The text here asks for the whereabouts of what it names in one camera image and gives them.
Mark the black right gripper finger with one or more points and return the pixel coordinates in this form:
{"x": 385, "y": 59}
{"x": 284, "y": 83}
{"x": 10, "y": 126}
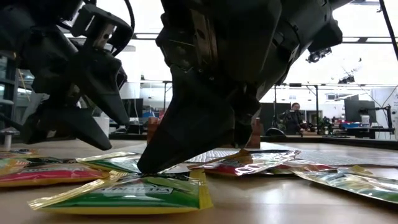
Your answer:
{"x": 245, "y": 118}
{"x": 192, "y": 124}

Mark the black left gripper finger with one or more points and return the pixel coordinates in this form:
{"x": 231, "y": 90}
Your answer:
{"x": 99, "y": 81}
{"x": 62, "y": 121}

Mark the green lemon lime tea packet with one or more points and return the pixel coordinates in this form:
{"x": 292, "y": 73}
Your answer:
{"x": 112, "y": 165}
{"x": 46, "y": 160}
{"x": 357, "y": 186}
{"x": 130, "y": 199}

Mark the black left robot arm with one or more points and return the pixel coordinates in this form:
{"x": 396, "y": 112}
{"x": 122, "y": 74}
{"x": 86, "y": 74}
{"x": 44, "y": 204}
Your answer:
{"x": 25, "y": 25}

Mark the wooden three-compartment tray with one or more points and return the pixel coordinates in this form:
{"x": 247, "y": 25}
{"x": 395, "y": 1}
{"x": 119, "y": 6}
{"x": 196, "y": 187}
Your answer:
{"x": 255, "y": 137}

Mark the black partition row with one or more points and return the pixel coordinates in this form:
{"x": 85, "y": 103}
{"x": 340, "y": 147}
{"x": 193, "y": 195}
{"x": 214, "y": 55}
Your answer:
{"x": 270, "y": 113}

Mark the black office chair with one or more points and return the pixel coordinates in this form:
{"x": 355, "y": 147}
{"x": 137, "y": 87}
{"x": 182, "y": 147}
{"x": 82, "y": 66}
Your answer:
{"x": 275, "y": 132}

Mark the white plant pot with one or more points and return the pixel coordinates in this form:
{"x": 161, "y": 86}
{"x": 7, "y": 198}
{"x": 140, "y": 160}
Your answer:
{"x": 104, "y": 126}

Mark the black computer monitor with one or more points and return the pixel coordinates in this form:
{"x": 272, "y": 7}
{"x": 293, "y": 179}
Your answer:
{"x": 357, "y": 110}
{"x": 135, "y": 107}

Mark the person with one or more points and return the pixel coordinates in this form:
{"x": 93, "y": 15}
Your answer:
{"x": 293, "y": 119}

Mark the grey woven placemat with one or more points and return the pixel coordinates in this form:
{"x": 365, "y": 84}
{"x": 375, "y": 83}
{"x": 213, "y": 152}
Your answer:
{"x": 342, "y": 157}

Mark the white cup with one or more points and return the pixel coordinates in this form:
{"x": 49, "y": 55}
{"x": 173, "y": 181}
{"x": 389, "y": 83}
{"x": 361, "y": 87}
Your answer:
{"x": 365, "y": 119}

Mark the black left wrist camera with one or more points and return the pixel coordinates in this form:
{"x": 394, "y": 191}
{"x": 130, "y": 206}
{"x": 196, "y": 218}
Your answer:
{"x": 102, "y": 28}

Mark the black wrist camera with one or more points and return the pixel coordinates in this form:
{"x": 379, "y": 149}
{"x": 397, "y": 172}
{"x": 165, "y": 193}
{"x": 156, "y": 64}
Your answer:
{"x": 102, "y": 28}
{"x": 326, "y": 40}

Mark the white cylinder post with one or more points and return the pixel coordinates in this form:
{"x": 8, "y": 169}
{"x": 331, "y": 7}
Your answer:
{"x": 7, "y": 141}

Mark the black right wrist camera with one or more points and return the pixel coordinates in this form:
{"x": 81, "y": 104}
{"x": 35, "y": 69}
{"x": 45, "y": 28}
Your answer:
{"x": 326, "y": 40}

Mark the black aluminium rig frame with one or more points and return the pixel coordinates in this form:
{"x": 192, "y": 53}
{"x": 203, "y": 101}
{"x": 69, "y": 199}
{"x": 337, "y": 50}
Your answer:
{"x": 367, "y": 40}

